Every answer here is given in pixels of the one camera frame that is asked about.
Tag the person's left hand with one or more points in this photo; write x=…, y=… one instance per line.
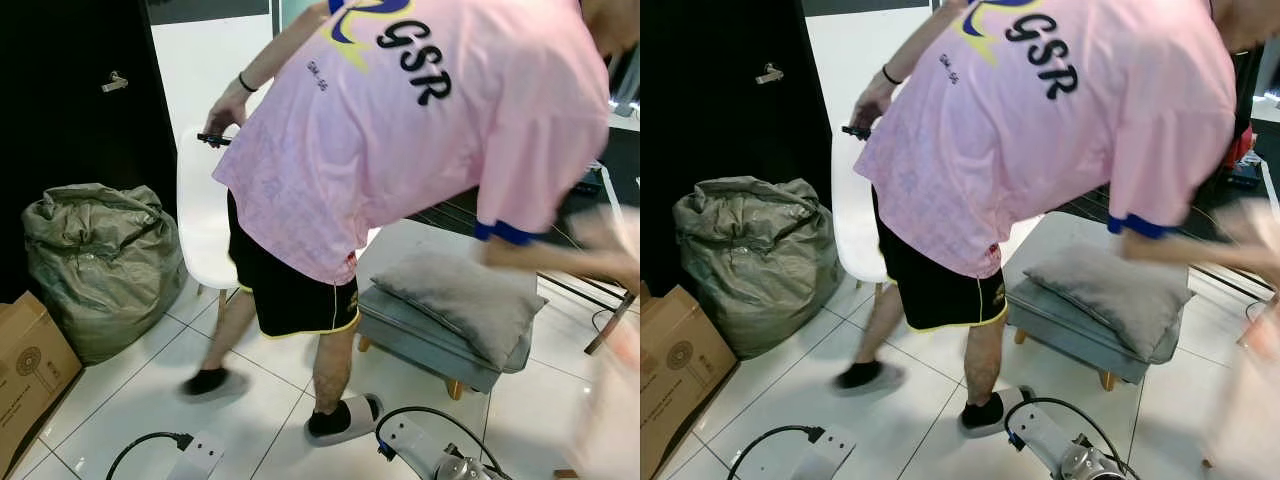
x=872, y=104
x=226, y=110

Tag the person's right hand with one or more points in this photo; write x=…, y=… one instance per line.
x=1255, y=235
x=612, y=242

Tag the small black handheld device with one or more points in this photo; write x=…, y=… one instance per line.
x=212, y=140
x=856, y=132

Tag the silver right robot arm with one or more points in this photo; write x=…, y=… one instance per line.
x=1090, y=460
x=465, y=468

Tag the white plastic chair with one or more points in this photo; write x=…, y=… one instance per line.
x=852, y=220
x=200, y=230

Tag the grey pillow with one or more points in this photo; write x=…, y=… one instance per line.
x=460, y=300
x=1110, y=295

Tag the black wristband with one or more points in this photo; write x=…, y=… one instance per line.
x=246, y=83
x=891, y=75

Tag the red item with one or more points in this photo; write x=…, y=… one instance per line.
x=1247, y=148

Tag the grey-green woven sack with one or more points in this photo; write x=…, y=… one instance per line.
x=100, y=270
x=750, y=270

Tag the black door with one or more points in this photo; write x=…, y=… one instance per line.
x=60, y=150
x=710, y=140

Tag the brown cardboard box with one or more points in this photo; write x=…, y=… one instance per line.
x=680, y=370
x=30, y=370

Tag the person in pink shirt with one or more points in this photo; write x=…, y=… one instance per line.
x=1050, y=130
x=420, y=150

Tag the grey footstool with wooden legs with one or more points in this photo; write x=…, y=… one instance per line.
x=410, y=340
x=1050, y=325

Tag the white slipper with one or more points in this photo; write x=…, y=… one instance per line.
x=215, y=384
x=872, y=376
x=1005, y=412
x=350, y=420

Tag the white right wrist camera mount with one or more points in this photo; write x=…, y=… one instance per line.
x=412, y=442
x=1040, y=430

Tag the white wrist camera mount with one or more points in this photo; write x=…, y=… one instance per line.
x=828, y=455
x=412, y=442
x=198, y=458
x=1040, y=430

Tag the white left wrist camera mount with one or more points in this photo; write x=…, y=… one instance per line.
x=198, y=458
x=828, y=455

